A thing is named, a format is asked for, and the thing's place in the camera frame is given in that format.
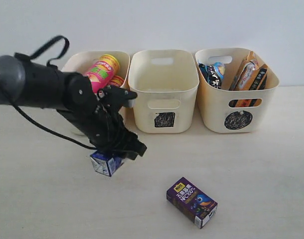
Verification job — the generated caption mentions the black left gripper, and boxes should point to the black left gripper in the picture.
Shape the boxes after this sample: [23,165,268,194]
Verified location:
[57,104,147,160]

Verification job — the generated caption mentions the blue white milk carton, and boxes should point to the blue white milk carton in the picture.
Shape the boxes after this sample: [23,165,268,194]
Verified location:
[90,151,124,177]

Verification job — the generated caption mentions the yellow chips can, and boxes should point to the yellow chips can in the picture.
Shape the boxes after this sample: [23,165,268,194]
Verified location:
[108,75,124,87]

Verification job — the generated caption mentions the pink chips can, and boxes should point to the pink chips can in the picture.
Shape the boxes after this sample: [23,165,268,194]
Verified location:
[84,54,120,94]

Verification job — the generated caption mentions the purple juice carton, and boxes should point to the purple juice carton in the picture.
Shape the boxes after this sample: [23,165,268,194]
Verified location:
[166,177,218,229]

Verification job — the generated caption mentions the orange snack bag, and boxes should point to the orange snack bag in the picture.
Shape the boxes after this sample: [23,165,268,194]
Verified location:
[228,51,269,109]

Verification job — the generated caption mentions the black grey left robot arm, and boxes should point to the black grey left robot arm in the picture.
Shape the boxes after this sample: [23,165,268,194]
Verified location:
[0,54,147,160]

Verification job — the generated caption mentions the cream bin with square mark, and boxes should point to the cream bin with square mark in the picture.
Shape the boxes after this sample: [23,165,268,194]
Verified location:
[128,49,199,133]

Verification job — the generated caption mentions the cream bin with triangle mark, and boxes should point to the cream bin with triangle mark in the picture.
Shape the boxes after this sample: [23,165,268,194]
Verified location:
[61,51,131,136]

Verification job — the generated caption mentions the cream bin with circle mark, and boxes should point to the cream bin with circle mark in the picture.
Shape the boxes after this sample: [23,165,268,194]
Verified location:
[195,48,279,133]

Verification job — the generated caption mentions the dark blue snack bag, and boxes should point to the dark blue snack bag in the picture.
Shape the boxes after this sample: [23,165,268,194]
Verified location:
[199,62,225,89]

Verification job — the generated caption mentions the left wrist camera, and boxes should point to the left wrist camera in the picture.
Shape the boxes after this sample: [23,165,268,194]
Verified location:
[97,85,138,109]

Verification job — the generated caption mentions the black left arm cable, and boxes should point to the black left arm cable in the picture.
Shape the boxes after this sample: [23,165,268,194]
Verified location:
[0,35,98,150]

